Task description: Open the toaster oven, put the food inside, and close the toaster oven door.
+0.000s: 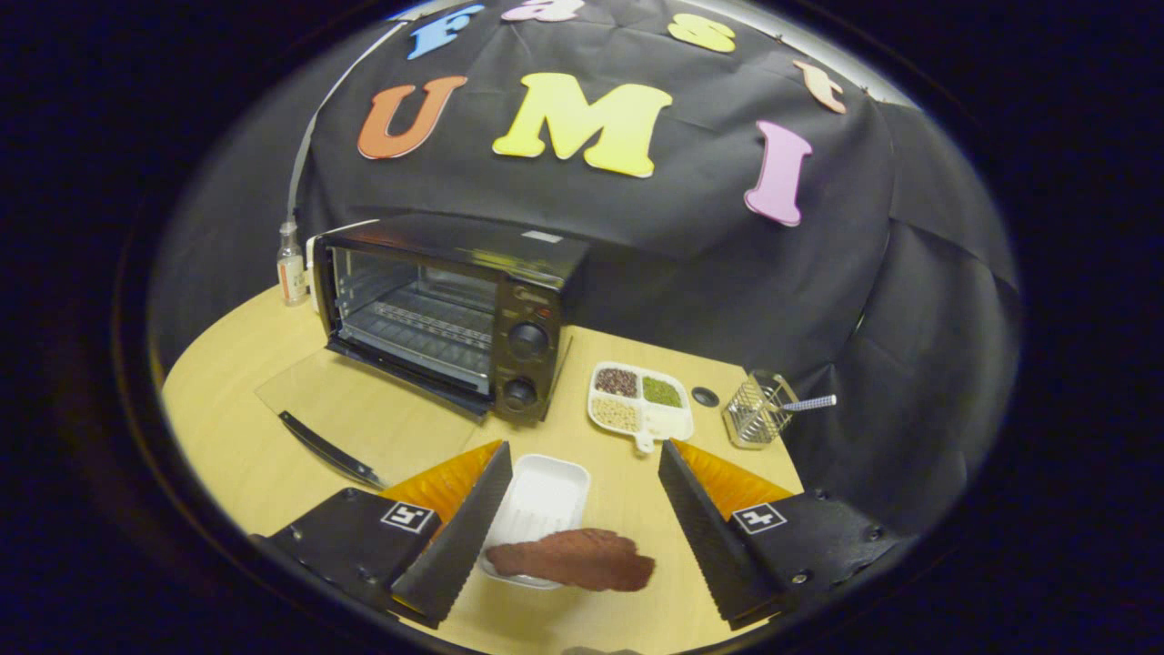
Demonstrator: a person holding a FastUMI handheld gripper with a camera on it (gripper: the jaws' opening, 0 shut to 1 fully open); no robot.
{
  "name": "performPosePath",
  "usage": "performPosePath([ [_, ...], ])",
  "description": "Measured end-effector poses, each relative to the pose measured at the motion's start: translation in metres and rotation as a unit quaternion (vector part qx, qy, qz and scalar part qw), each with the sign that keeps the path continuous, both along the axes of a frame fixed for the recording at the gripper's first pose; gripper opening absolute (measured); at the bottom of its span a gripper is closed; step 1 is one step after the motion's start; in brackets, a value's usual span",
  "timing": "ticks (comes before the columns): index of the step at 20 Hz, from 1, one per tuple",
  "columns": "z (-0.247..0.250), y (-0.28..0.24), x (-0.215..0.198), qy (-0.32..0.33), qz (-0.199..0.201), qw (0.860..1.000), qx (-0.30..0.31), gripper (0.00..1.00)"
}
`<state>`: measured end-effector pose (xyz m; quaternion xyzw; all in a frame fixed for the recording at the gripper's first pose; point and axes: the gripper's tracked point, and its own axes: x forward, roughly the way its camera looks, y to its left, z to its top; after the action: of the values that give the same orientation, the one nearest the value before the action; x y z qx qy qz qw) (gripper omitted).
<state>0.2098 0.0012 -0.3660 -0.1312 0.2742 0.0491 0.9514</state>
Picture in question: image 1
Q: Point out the small black round cap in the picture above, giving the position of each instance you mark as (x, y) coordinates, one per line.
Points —
(705, 397)

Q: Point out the black toaster oven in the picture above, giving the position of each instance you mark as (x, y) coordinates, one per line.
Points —
(536, 273)

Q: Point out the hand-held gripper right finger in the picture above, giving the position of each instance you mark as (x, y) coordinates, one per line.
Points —
(709, 537)

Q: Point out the white rectangular tray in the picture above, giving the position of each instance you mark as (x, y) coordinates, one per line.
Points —
(546, 491)

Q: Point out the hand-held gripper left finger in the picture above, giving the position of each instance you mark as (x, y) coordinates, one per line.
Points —
(464, 537)

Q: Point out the glass bottle orange label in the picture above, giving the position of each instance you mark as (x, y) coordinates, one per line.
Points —
(291, 273)

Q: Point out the white divided bean dish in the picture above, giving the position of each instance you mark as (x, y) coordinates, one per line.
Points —
(641, 405)

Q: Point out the brown meat slice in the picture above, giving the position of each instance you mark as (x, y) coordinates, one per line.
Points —
(582, 559)

